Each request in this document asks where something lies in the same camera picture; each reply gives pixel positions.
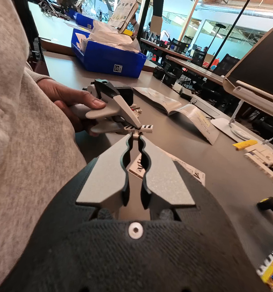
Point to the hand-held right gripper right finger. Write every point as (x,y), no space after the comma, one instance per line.
(166,180)

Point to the pile of small lego pieces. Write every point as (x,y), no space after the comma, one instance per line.
(136,109)

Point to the small blue plastic bin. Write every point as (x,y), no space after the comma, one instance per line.
(83,20)

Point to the large blue plastic bin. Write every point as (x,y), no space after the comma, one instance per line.
(104,59)

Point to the dark screen on white stand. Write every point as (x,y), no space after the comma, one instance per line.
(257,66)

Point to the black floor lamp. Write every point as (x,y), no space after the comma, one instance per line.
(217,34)

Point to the zebra striped sticker sheet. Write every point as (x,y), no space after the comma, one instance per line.
(188,172)

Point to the open instruction booklet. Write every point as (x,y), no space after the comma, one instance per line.
(173,107)

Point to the black battery boxes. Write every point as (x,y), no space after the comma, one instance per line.
(167,76)

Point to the cardboard box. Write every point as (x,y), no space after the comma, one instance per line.
(125,13)

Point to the white lego model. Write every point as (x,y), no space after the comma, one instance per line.
(264,157)

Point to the black and yellow lego piece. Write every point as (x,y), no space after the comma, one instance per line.
(267,204)

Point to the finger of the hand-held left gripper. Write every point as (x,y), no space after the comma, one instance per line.
(127,111)

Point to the zebra striped lego piece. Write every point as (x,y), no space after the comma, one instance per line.
(146,128)

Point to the small black device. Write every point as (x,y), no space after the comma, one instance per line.
(186,93)

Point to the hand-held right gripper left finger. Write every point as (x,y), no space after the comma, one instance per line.
(104,178)

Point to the long wooden table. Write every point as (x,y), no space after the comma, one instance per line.
(195,67)

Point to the person's left hand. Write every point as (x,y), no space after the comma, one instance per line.
(66,95)

